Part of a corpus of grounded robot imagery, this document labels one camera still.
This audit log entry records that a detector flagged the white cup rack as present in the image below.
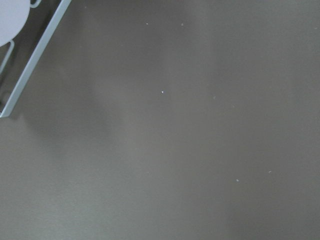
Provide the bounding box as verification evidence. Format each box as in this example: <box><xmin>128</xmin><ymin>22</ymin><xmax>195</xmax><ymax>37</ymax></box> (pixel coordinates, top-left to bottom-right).
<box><xmin>0</xmin><ymin>0</ymin><xmax>71</xmax><ymax>118</ymax></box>

